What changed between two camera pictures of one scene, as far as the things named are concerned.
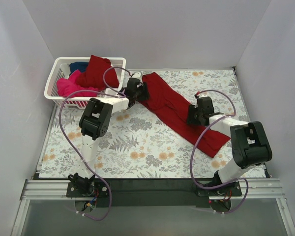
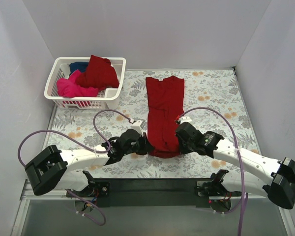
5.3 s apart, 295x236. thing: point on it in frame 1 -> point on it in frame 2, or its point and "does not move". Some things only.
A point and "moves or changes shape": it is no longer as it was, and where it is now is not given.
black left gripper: [142, 92] -> [143, 143]
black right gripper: [192, 116] -> [182, 138]
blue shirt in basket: [81, 66] does not move
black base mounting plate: [153, 192] does not move
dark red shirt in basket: [93, 77] does not move
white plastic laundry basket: [60, 68] does not move
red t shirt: [171, 107] moves or changes shape
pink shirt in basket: [65, 87] does not move
